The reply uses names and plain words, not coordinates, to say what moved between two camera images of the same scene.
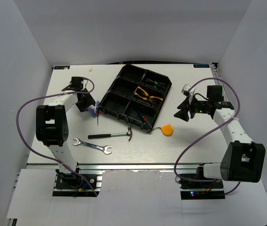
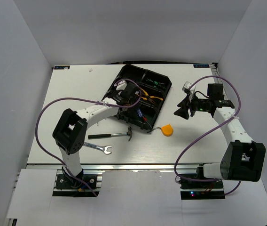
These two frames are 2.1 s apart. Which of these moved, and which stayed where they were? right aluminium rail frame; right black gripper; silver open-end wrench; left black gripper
Moved: left black gripper
Stayed: right aluminium rail frame; right black gripper; silver open-end wrench
